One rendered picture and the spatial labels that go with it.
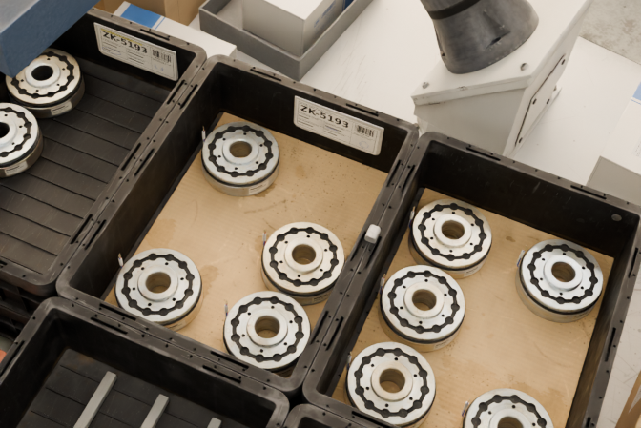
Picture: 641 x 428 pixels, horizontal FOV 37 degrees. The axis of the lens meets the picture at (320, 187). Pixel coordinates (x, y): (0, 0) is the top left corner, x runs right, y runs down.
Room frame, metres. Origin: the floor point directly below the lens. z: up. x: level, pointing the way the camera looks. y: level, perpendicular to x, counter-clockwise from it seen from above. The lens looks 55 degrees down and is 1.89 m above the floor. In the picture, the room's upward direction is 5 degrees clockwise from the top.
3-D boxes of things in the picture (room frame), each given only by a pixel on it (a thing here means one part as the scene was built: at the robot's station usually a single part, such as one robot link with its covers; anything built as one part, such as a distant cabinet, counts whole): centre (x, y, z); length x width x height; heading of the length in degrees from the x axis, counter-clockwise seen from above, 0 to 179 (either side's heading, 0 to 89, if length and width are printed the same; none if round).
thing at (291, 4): (1.19, 0.06, 0.75); 0.20 x 0.12 x 0.09; 153
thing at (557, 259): (0.62, -0.31, 0.86); 0.05 x 0.05 x 0.01
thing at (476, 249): (0.66, -0.17, 0.86); 0.10 x 0.10 x 0.01
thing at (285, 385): (0.63, 0.08, 0.92); 0.40 x 0.30 x 0.02; 161
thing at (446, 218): (0.66, -0.17, 0.86); 0.05 x 0.05 x 0.01
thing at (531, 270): (0.62, -0.31, 0.86); 0.10 x 0.10 x 0.01
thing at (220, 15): (1.19, 0.07, 0.73); 0.27 x 0.20 x 0.05; 151
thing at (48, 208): (0.73, 0.37, 0.87); 0.40 x 0.30 x 0.11; 161
